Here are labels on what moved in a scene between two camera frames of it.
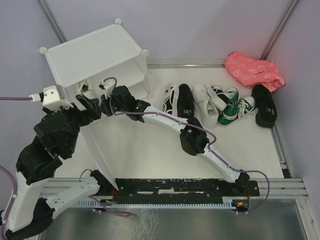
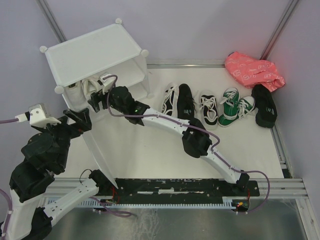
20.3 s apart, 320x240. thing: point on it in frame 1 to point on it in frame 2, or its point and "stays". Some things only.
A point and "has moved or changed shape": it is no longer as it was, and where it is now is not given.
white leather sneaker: (84, 86) has moved or changed shape
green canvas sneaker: (230, 111) stays
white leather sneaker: (208, 111) to (90, 85)
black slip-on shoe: (186, 107) stays
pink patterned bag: (251, 71) stays
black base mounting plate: (179, 188) stays
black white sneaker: (219, 96) to (209, 108)
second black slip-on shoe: (267, 115) stays
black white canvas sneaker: (170, 103) stays
